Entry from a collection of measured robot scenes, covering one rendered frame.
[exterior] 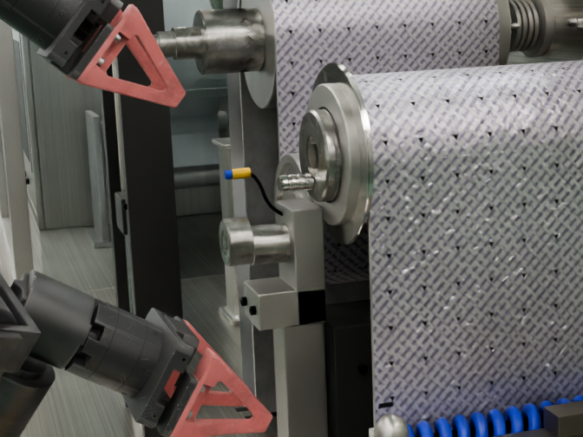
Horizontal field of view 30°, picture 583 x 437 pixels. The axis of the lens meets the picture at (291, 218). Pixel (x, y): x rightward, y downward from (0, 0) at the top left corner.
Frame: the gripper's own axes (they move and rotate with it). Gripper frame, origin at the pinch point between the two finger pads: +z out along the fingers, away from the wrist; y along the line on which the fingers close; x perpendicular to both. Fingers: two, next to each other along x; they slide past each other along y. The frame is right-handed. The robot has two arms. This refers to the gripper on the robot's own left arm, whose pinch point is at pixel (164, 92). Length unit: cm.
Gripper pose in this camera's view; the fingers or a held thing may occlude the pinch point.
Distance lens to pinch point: 85.2
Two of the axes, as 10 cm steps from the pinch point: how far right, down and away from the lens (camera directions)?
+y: 3.0, 1.7, -9.4
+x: 5.8, -8.2, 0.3
